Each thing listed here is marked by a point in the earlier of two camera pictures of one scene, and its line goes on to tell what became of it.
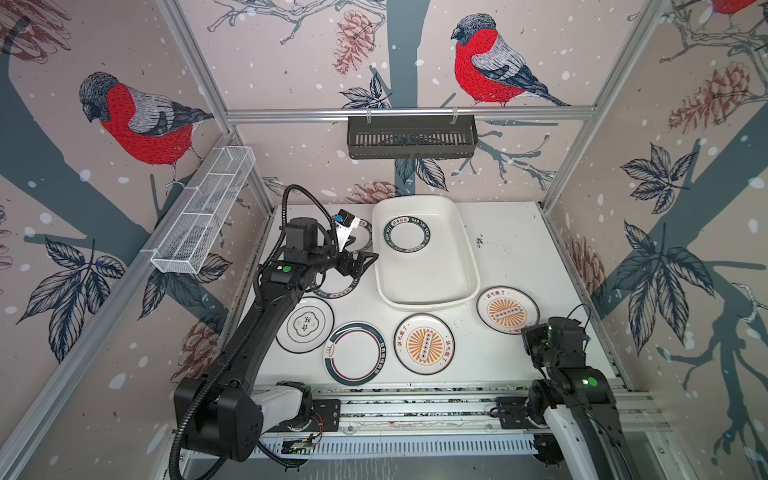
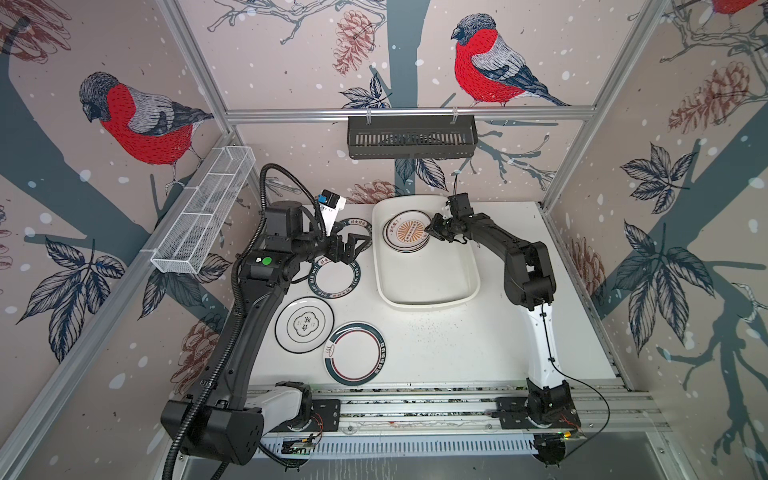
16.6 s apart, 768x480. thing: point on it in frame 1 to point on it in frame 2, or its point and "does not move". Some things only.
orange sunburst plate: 424,344 to 404,231
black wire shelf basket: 387,139 does not move
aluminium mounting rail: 469,411 does not move
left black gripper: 357,269 to 348,252
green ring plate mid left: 336,285 does not move
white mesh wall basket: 188,240 does not move
